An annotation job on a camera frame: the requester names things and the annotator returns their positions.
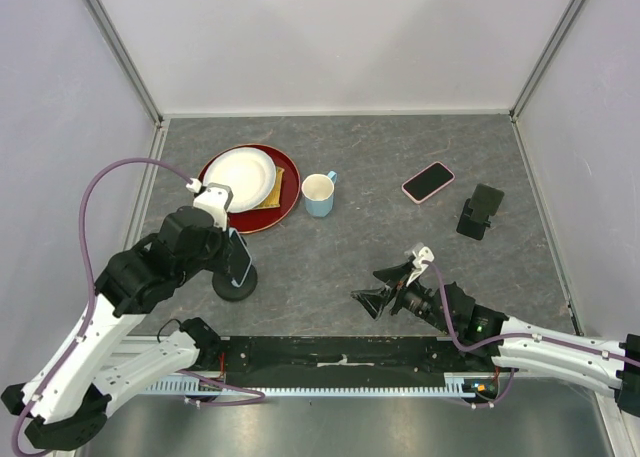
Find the red round tray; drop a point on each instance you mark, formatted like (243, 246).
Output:
(259, 220)

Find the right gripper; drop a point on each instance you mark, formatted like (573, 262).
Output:
(397, 276)

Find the yellow sponge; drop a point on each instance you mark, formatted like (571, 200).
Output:
(273, 198)

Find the pink case phone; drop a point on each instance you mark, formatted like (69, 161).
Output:
(427, 182)

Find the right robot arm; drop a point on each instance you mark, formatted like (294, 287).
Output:
(608, 367)

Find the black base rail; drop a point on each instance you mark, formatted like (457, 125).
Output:
(344, 363)

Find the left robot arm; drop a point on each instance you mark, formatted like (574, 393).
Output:
(69, 401)

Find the black round phone stand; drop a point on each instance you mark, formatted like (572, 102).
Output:
(230, 293)

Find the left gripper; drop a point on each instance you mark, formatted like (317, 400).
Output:
(221, 261)

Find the light blue mug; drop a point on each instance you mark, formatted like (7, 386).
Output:
(318, 193)

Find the white paper plate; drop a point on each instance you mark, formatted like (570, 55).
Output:
(249, 172)

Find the black folding phone stand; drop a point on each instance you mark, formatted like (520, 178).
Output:
(477, 211)

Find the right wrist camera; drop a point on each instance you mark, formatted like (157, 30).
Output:
(420, 257)

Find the blue case phone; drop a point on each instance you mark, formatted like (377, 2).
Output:
(240, 260)

